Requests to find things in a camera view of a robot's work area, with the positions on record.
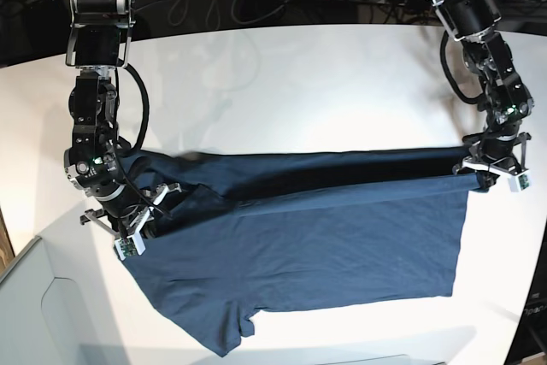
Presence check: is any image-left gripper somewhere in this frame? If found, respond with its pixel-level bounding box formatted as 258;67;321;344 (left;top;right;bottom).
79;183;182;239

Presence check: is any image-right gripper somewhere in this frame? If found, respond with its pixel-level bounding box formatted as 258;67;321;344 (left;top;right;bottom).
453;132;531;192

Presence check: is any dark blue T-shirt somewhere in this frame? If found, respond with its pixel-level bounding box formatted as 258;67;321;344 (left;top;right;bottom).
122;147;481;356

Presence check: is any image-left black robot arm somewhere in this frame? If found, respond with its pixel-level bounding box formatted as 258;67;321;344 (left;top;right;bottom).
64;0;168;241

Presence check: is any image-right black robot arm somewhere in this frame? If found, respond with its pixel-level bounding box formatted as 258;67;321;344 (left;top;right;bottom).
428;0;534;192

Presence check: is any grey partition panel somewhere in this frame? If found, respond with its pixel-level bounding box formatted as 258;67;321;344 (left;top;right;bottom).
1;237;129;364

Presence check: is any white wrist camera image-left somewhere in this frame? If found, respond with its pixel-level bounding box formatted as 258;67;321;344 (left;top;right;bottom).
114;233;145;261

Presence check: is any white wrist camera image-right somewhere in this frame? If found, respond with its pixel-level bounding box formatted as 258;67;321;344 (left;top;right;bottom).
509;169;531;193

